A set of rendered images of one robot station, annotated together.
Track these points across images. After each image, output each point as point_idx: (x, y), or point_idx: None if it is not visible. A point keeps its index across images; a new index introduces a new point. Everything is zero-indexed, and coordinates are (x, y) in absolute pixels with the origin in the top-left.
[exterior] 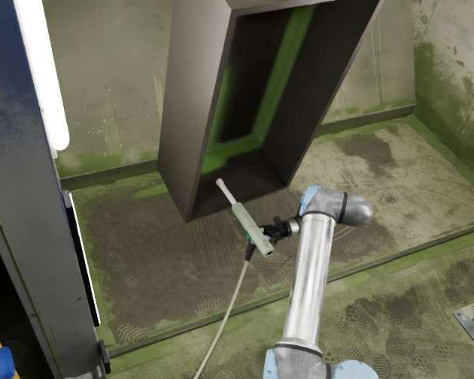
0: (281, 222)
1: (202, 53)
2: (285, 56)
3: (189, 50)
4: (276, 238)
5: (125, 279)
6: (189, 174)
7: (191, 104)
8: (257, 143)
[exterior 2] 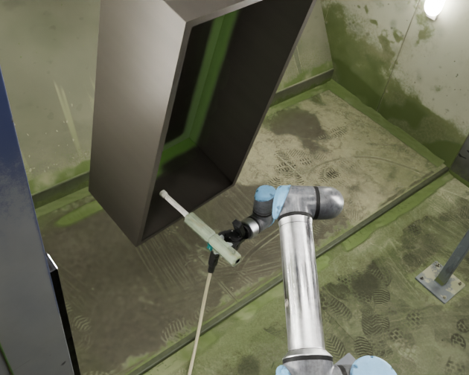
0: (242, 225)
1: (148, 66)
2: (214, 47)
3: (127, 64)
4: (239, 242)
5: (74, 322)
6: (139, 195)
7: (135, 121)
8: (190, 141)
